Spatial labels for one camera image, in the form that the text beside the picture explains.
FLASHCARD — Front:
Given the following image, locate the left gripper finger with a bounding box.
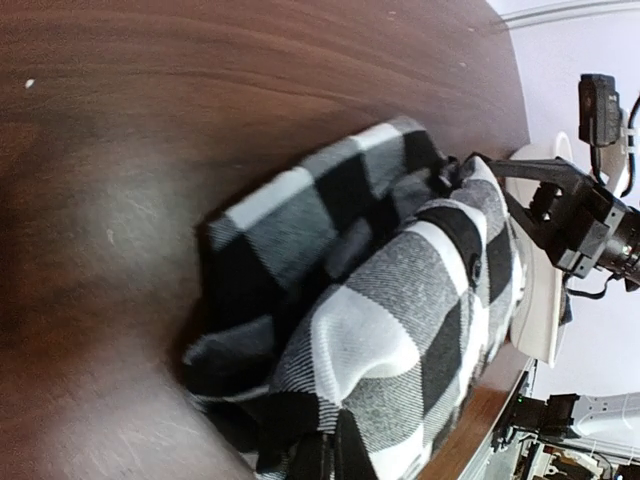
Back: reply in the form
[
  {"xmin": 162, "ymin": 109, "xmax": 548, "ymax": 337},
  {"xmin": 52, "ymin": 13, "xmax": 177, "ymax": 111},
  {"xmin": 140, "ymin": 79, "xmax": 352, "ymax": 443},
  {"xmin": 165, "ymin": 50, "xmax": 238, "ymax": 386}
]
[{"xmin": 287, "ymin": 434, "xmax": 334, "ymax": 480}]

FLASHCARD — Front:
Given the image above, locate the black white checked shirt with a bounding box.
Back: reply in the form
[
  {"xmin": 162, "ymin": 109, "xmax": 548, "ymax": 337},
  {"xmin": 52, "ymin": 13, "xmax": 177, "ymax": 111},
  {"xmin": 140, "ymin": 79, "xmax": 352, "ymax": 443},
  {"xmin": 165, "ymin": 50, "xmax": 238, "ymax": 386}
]
[{"xmin": 182, "ymin": 117, "xmax": 525, "ymax": 479}]

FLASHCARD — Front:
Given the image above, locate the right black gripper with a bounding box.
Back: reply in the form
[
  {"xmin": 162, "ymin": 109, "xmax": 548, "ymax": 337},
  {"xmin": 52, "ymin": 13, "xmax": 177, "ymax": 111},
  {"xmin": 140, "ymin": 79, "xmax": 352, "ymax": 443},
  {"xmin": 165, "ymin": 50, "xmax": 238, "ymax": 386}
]
[{"xmin": 467, "ymin": 152, "xmax": 639, "ymax": 291}]

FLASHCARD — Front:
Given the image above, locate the white plastic basket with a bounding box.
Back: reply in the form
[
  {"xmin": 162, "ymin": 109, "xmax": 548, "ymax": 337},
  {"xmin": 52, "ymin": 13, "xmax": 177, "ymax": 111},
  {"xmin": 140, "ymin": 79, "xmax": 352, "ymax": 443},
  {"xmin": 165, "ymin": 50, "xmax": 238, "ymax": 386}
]
[{"xmin": 499, "ymin": 130, "xmax": 631, "ymax": 370}]

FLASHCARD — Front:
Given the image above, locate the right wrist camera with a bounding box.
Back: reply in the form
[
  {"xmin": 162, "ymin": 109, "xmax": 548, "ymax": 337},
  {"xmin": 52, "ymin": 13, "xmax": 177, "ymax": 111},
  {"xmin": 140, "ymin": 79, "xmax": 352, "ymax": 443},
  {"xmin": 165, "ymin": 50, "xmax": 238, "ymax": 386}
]
[{"xmin": 578, "ymin": 74, "xmax": 622, "ymax": 148}]

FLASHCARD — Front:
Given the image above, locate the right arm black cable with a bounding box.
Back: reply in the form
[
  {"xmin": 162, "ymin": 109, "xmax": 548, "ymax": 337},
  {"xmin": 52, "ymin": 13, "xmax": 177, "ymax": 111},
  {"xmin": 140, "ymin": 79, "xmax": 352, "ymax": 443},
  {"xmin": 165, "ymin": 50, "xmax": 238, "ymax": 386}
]
[{"xmin": 589, "ymin": 92, "xmax": 640, "ymax": 201}]

